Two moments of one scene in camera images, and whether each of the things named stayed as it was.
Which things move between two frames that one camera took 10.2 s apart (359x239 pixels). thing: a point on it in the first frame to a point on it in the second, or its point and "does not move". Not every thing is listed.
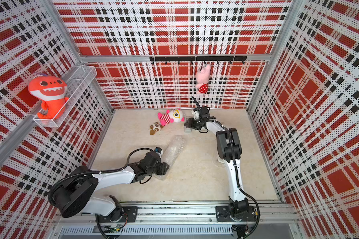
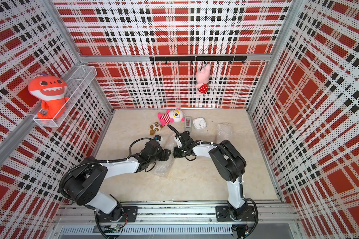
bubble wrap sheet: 172,150 does not move
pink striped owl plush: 174,116 does not move
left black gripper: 162,169 to 164,153
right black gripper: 191,124 to 176,154
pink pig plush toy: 202,76 does not move
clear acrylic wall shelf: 76,84 does not move
